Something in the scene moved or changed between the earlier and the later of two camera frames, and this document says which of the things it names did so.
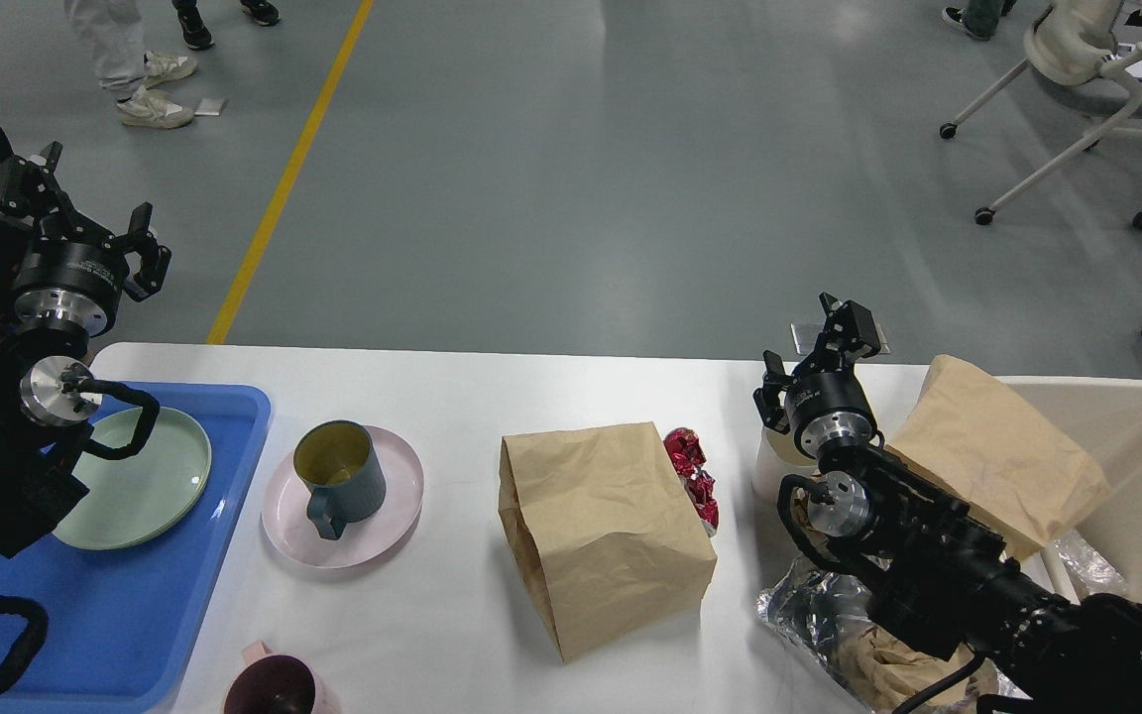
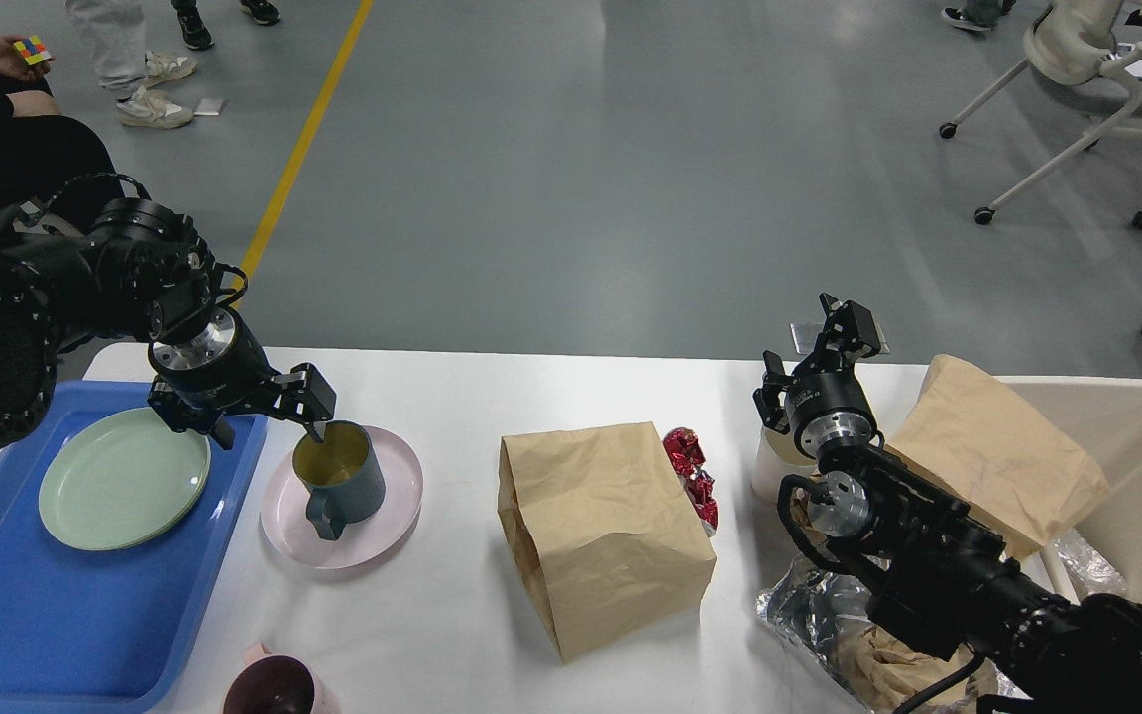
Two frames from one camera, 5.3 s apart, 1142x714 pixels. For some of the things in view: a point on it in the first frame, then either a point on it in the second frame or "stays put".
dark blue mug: (342, 466) stays put
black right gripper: (825, 405) stays put
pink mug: (275, 683) stays put
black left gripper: (72, 267) -> (222, 362)
